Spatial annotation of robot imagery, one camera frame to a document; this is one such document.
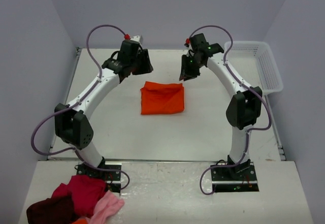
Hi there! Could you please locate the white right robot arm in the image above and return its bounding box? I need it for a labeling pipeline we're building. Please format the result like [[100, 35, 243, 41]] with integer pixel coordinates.
[[179, 34, 263, 180]]

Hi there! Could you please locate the orange red cloth piece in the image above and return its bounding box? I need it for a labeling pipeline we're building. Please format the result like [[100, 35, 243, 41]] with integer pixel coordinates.
[[72, 217, 88, 224]]

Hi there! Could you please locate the dark maroon t shirt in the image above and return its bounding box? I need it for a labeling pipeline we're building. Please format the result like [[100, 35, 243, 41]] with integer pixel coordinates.
[[26, 197, 79, 224]]

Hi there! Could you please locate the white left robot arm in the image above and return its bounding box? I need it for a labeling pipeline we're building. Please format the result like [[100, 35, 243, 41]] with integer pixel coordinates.
[[54, 36, 153, 180]]

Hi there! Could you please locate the pink t shirt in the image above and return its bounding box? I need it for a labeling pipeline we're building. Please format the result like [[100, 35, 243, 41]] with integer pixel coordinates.
[[88, 191, 124, 224]]

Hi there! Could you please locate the white plastic basket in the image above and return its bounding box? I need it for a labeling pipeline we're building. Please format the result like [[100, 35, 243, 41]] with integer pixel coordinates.
[[224, 41, 283, 95]]

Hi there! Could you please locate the orange t shirt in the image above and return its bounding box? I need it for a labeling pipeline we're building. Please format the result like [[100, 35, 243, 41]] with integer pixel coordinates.
[[140, 81, 185, 115]]

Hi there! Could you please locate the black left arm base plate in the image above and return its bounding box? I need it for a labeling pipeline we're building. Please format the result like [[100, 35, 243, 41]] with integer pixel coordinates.
[[74, 163, 122, 193]]

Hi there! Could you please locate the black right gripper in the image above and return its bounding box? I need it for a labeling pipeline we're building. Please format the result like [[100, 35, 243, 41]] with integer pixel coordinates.
[[180, 54, 204, 82]]

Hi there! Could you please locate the crimson red t shirt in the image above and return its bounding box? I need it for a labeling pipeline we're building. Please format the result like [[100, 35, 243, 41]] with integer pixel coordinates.
[[51, 175, 106, 217]]

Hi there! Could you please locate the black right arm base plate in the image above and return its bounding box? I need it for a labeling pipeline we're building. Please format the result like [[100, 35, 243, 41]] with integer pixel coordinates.
[[211, 160, 259, 193]]

